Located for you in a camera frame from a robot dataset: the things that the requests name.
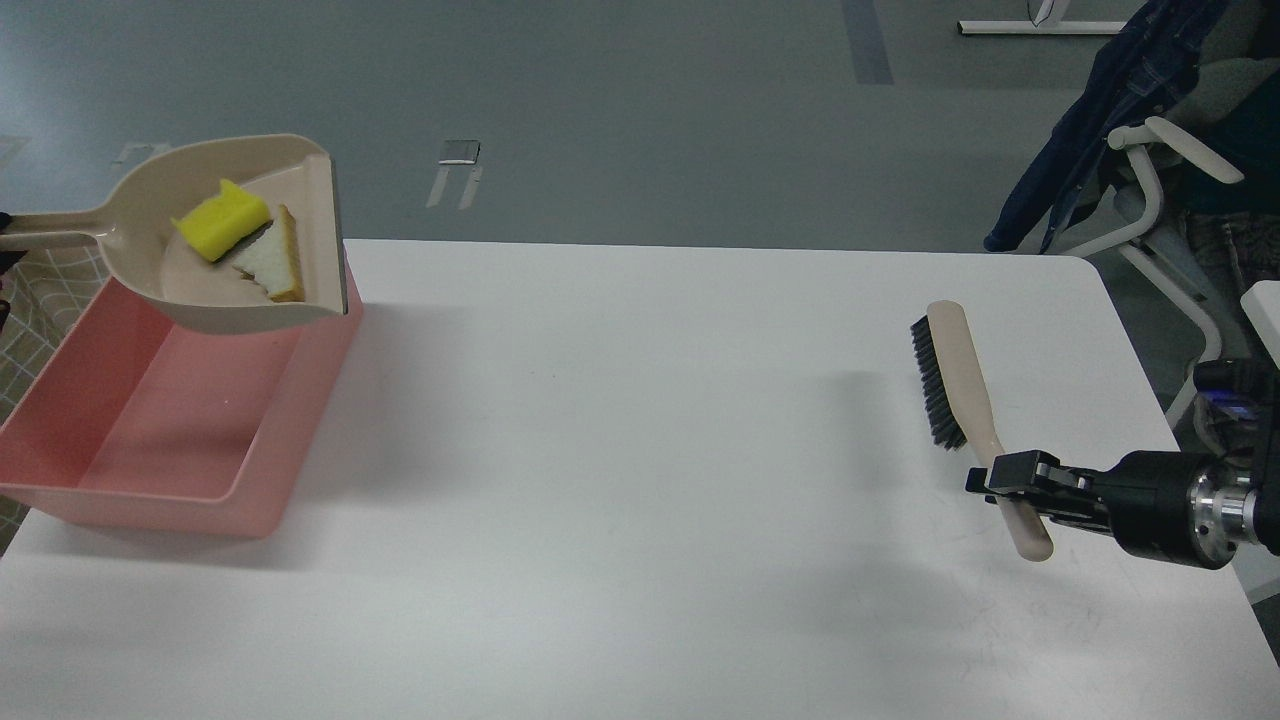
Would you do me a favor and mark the silver floor plate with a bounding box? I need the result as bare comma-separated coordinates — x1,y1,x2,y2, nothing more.
436,138,483,167

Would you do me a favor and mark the beige hand brush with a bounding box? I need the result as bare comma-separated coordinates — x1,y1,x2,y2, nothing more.
910,300,1053,562

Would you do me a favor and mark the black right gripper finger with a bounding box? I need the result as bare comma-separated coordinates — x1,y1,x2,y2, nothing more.
965,450,1111,533

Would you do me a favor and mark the dark blue jacket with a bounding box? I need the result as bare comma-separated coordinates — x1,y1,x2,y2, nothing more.
983,1,1231,252

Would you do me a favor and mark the white office chair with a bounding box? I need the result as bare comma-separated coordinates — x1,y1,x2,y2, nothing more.
1062,117,1243,365

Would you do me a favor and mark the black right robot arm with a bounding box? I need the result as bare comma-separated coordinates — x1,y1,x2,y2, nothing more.
965,359,1279,570

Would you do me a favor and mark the beige plastic dustpan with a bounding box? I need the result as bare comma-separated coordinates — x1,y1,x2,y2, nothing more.
3,135,349,334

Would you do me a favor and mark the white table corner right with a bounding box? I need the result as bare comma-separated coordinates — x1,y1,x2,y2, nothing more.
1240,281,1280,366

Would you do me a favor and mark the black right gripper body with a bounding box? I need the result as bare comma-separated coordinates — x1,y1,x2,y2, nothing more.
1100,451,1260,570

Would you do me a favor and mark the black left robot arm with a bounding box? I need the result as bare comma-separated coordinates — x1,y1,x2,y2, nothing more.
0,211,28,331

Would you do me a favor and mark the yellow green sponge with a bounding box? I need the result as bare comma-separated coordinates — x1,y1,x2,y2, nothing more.
172,178,271,264

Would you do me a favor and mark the white desk leg base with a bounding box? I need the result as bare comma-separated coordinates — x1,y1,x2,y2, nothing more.
956,20,1124,37

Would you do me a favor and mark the white bread slice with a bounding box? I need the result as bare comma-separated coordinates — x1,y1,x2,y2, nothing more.
230,204,306,304

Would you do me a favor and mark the person in dark clothes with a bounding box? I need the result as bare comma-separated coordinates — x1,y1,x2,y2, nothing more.
1170,0,1280,331

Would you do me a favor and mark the pink plastic bin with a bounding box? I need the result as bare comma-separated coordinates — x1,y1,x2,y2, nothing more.
1,275,364,538

